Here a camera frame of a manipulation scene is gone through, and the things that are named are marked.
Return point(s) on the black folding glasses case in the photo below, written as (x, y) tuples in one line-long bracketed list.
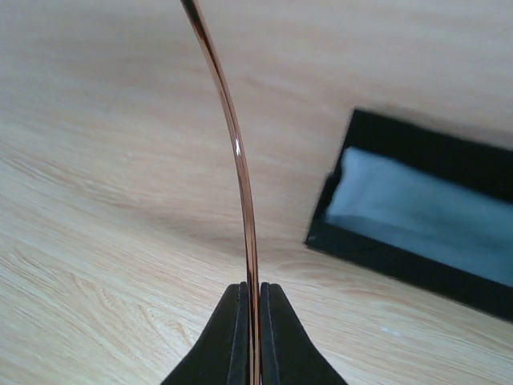
[(482, 168)]

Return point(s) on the brown translucent sunglasses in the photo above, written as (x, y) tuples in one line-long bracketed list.
[(196, 18)]

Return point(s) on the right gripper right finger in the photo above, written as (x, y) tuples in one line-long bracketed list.
[(288, 356)]

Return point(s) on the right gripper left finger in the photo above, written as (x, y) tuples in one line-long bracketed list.
[(220, 355)]

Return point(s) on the blue cleaning cloth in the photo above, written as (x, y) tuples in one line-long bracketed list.
[(385, 200)]

